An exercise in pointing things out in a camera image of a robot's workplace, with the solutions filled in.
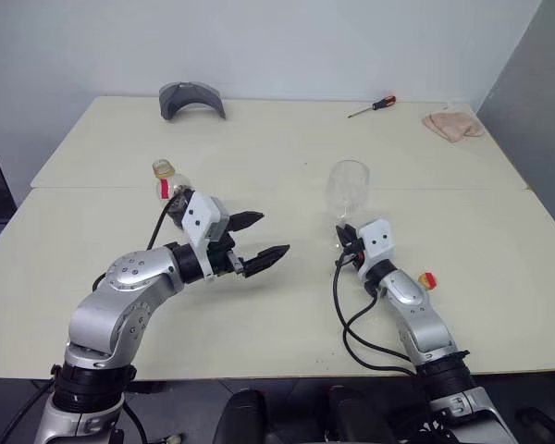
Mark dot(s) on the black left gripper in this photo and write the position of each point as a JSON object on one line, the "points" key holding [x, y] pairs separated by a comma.
{"points": [[222, 259]]}

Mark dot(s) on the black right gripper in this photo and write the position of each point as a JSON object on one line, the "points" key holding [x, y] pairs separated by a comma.
{"points": [[353, 256]]}

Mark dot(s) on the clear wine glass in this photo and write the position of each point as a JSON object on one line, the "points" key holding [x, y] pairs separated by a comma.
{"points": [[349, 185]]}

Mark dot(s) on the yellow bottle cap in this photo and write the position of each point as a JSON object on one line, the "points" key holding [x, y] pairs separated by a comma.
{"points": [[427, 280]]}

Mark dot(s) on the plastic bottle with dark liquid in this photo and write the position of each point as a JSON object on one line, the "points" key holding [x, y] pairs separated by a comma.
{"points": [[176, 181]]}

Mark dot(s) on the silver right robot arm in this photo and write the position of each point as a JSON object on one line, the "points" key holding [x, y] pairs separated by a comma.
{"points": [[421, 314]]}

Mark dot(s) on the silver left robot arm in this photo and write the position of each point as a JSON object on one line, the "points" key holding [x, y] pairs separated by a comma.
{"points": [[129, 287]]}

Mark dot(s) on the red and black screwdriver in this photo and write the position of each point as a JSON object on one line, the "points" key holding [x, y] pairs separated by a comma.
{"points": [[383, 103]]}

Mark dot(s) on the beige cloth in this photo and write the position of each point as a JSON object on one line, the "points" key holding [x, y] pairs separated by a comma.
{"points": [[451, 125]]}

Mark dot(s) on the grey curved visor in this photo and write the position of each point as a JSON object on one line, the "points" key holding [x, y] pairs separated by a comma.
{"points": [[176, 96]]}

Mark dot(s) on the dark rounded shape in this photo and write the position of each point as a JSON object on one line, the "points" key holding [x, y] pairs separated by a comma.
{"points": [[356, 416], [240, 416]]}

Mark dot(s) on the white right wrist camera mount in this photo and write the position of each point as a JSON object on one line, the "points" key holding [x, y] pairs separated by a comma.
{"points": [[377, 240]]}

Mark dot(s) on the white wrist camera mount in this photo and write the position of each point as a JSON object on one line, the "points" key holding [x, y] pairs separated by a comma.
{"points": [[196, 215], [377, 240]]}

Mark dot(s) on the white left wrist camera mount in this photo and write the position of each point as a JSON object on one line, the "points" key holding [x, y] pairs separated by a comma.
{"points": [[196, 215]]}

